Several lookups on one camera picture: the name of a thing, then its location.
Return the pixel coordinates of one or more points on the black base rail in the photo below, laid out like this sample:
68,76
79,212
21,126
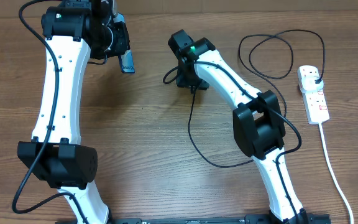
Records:
248,219

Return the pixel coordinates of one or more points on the white power strip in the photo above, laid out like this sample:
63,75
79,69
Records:
315,102

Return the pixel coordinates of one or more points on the white charger plug adapter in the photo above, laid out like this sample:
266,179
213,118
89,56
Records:
310,84

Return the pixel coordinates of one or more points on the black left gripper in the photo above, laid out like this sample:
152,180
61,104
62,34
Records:
123,45

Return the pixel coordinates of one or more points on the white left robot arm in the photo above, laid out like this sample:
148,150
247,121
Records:
75,34

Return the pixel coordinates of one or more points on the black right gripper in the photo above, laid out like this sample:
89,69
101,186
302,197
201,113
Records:
184,82

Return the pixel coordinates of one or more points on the Samsung Galaxy smartphone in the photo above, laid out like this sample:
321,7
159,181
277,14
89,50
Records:
126,60

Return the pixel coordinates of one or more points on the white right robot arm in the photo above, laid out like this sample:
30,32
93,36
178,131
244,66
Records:
258,123

